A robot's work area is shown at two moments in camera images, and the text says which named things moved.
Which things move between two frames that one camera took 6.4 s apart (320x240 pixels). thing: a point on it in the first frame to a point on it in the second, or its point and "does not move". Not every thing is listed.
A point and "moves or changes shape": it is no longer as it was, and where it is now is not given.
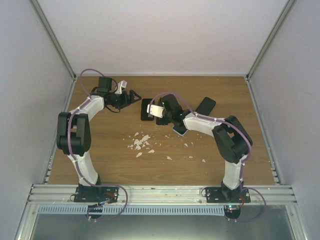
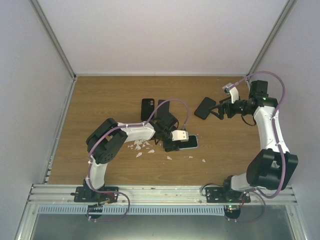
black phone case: (144, 114) does not move
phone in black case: (206, 106) does not move
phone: (180, 128) moves or changes shape
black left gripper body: (118, 101) to (168, 147)
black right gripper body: (169, 114) to (231, 113)
